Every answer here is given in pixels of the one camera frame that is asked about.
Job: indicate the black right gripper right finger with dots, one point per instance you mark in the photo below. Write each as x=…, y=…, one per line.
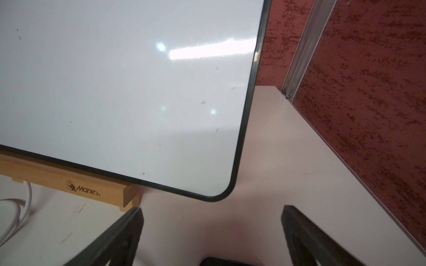
x=308, y=245

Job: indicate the aluminium right corner post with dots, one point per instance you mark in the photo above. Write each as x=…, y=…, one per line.
x=310, y=37

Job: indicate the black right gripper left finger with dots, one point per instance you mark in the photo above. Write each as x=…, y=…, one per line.
x=116, y=246

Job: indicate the wooden board stand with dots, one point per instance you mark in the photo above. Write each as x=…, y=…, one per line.
x=119, y=193

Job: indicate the white board black frame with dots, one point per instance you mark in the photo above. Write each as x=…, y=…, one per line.
x=157, y=93

